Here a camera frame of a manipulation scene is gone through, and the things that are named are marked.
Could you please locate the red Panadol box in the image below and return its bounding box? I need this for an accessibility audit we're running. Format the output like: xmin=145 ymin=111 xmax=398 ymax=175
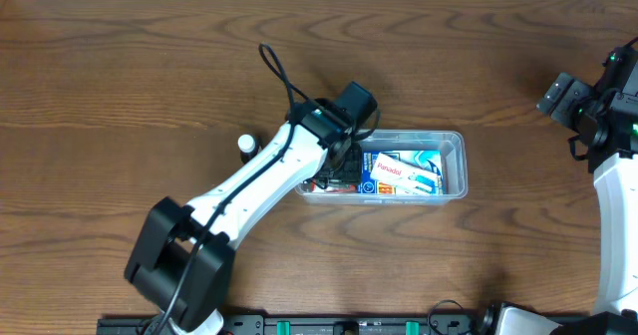
xmin=309 ymin=178 xmax=359 ymax=193

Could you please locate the white Panadol box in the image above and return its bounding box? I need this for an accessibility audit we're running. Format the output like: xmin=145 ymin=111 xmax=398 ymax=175
xmin=370 ymin=154 xmax=443 ymax=195

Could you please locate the blue Kool Fever box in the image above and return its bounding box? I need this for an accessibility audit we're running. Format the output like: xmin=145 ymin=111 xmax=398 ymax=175
xmin=357 ymin=151 xmax=445 ymax=195

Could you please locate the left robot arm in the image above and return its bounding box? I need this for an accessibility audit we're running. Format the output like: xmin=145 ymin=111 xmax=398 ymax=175
xmin=124 ymin=124 xmax=329 ymax=334

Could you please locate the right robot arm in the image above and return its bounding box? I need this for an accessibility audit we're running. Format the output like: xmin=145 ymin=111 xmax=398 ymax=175
xmin=536 ymin=39 xmax=637 ymax=315

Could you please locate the clear plastic container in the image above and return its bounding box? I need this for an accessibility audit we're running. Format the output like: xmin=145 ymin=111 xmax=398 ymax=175
xmin=295 ymin=130 xmax=469 ymax=205

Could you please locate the black bottle white cap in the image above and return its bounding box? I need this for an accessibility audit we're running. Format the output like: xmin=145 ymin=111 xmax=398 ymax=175
xmin=237 ymin=134 xmax=262 ymax=165

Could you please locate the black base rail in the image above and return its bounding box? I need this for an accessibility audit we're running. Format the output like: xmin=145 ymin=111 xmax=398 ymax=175
xmin=97 ymin=299 xmax=638 ymax=335

